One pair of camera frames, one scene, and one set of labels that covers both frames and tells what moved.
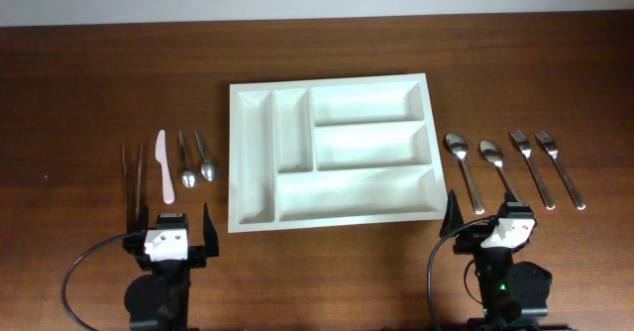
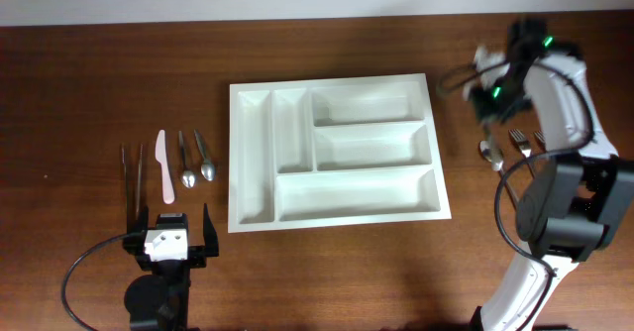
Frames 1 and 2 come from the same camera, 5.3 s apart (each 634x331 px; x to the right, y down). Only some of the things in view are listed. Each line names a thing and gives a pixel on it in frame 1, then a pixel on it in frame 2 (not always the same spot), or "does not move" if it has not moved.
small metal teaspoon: x=207 y=168 does not move
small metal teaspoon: x=187 y=177 does not move
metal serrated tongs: x=133 y=205 does not move
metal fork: x=526 y=148 does not move
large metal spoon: x=459 y=146 -> x=490 y=154
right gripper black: x=466 y=242 -> x=488 y=105
